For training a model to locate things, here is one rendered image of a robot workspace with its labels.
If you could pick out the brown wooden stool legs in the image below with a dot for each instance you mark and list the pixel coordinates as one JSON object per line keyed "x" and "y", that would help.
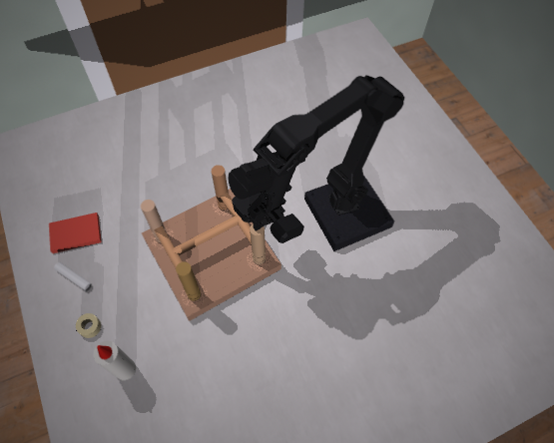
{"x": 183, "y": 269}

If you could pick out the flat red rectangular block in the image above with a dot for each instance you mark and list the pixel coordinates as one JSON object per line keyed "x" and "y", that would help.
{"x": 75, "y": 232}

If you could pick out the beige tape roll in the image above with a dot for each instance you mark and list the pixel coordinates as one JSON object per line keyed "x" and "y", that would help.
{"x": 93, "y": 330}

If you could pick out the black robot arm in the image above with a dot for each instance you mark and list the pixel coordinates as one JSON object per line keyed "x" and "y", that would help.
{"x": 296, "y": 136}

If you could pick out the white glue bottle with red cap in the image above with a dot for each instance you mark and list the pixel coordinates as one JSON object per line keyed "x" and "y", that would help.
{"x": 115, "y": 360}

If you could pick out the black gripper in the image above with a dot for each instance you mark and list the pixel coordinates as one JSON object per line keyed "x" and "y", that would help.
{"x": 283, "y": 228}

